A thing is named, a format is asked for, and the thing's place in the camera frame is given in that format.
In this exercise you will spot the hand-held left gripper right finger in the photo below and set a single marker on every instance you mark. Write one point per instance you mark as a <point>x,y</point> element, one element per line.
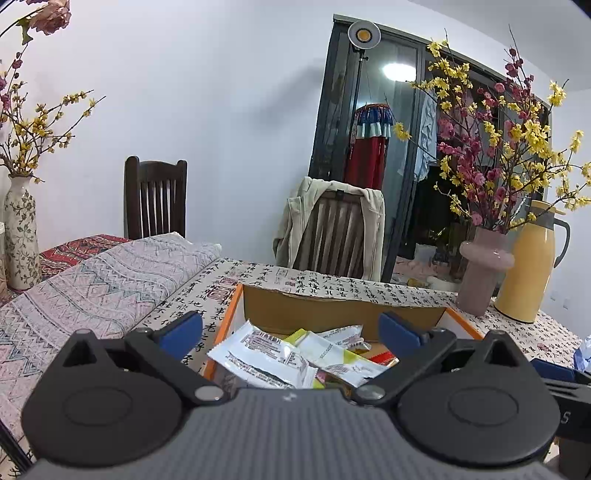
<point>399,334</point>

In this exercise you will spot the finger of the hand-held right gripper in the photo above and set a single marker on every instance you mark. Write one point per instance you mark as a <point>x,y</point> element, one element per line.
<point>570,391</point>
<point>556,370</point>

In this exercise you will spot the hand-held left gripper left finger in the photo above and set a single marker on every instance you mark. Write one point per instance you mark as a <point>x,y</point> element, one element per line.
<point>182,332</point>

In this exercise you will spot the red pumpkin-print cardboard box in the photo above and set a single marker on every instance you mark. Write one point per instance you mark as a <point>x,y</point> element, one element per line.
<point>323,314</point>

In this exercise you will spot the small red snack packet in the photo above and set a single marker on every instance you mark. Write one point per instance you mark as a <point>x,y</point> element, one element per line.
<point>382,357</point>

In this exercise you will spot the blue white plastic bag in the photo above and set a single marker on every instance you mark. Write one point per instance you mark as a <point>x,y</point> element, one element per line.
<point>584,355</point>

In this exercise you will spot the pink white snack packet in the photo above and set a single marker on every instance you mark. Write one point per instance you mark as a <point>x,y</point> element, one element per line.
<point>344,336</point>

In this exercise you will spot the white yellow snack packet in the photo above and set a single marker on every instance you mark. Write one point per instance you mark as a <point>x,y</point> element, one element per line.
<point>332,357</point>

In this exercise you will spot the large silver white snack packet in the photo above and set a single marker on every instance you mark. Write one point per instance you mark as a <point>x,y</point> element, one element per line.
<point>258,350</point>

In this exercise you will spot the grey pink patterned blanket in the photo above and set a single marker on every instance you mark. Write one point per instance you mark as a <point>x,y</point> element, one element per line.
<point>101,286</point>

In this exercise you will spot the yellow thermos jug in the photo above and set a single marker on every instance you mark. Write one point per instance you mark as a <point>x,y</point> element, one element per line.
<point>526,272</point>

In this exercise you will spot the yellow green snack packet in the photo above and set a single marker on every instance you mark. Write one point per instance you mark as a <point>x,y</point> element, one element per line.
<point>294,337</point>

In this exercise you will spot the brown slatted wooden chair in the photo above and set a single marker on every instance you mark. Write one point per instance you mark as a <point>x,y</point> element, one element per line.
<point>332,235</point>

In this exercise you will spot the red patterned cloth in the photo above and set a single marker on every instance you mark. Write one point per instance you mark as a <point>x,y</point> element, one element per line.
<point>78,251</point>

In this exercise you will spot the dark wooden chair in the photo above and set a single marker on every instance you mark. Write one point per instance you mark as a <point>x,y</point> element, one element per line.
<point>154,198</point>

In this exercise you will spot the chair with beige jacket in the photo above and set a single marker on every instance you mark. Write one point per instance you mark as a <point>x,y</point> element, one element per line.
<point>295,221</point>

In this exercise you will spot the red hanging garment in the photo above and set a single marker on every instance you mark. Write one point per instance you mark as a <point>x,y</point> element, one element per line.
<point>367,152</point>

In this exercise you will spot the floral ceramic vase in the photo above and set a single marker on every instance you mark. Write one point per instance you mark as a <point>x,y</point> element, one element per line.
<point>21,235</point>

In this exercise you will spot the light blue hanging clothes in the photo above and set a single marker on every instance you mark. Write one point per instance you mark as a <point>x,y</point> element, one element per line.
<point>427,134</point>

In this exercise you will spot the dark glass door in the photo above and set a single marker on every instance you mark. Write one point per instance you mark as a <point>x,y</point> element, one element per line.
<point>332,138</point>

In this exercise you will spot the yellow and pink flower branches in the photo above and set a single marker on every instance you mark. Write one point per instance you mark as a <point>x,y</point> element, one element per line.
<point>498,152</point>

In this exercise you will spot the flower branches with large blooms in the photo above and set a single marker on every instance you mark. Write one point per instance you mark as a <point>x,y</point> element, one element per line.
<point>41,124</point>

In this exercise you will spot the round studio light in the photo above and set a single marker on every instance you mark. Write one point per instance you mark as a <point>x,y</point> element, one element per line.
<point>364,34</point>

